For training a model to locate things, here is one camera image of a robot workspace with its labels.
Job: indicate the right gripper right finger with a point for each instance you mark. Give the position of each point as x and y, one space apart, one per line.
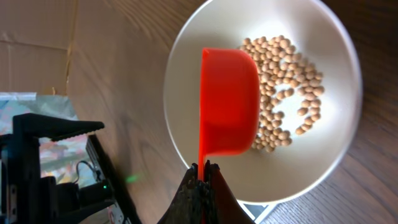
221 205

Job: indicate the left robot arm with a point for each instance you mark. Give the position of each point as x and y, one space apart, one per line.
71 197

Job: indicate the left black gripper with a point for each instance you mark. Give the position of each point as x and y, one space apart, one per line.
26 197

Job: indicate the red plastic measuring scoop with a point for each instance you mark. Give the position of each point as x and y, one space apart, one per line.
229 104

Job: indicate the soybeans in bowl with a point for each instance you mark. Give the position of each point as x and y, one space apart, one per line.
283 72

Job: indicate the white digital kitchen scale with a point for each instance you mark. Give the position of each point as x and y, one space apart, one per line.
258 213

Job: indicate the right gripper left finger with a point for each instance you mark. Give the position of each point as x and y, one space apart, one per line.
185 207

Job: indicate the white round bowl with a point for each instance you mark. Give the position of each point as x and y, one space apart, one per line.
288 172

